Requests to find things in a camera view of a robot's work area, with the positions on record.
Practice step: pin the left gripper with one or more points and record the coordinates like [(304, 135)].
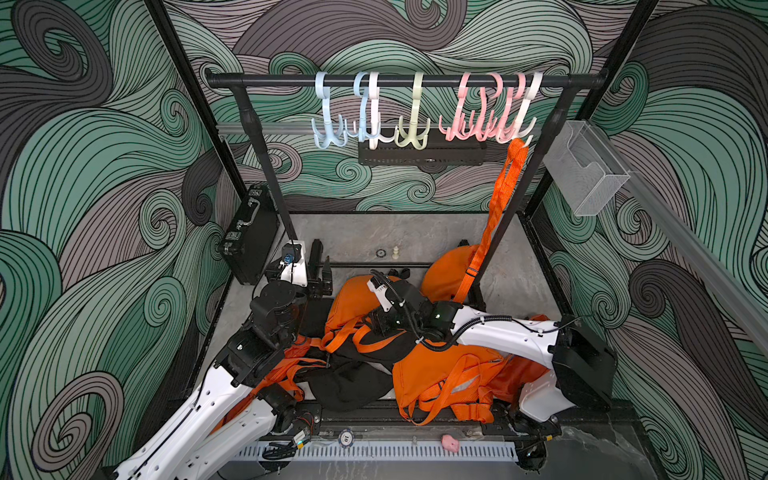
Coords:
[(321, 282)]

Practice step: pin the orange crossbody bag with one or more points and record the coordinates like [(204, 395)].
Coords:
[(452, 276), (349, 320)]

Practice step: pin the light blue hook leftmost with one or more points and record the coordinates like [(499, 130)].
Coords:
[(331, 133)]

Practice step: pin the black clothes rack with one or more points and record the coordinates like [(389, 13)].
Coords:
[(571, 85)]

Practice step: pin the black bag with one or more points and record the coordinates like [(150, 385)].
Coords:
[(313, 325), (348, 385)]

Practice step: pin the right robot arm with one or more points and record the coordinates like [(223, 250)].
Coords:
[(582, 366)]

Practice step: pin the white slotted cable duct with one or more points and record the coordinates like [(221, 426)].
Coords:
[(364, 451)]

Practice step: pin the orange backpack bag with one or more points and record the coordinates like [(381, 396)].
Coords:
[(427, 382)]

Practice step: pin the black bag lower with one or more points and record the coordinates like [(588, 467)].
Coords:
[(348, 385)]

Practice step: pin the clear mesh wall bin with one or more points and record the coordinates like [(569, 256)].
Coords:
[(586, 167)]

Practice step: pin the orange bag front left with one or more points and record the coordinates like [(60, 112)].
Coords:
[(296, 359)]

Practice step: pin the pink small object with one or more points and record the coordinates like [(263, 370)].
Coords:
[(450, 444)]

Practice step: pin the black bag upper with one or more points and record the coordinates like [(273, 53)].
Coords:
[(313, 325)]

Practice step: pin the aluminium wall rail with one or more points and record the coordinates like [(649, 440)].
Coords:
[(658, 188)]

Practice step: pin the light blue hook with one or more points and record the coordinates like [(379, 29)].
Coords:
[(362, 93), (331, 133)]

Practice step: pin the white hook left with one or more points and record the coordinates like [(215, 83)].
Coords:
[(376, 137)]

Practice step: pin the front poker chip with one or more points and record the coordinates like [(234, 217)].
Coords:
[(346, 438)]

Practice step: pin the black hard case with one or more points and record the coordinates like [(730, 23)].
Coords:
[(248, 239)]

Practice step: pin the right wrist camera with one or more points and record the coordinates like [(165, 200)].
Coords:
[(380, 289)]

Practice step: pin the pale green hook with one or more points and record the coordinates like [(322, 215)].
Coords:
[(411, 135)]

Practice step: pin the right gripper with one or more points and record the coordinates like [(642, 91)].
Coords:
[(399, 301)]

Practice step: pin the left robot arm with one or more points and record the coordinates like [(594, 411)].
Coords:
[(247, 391)]

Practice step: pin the rust red bag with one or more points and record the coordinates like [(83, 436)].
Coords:
[(517, 371)]

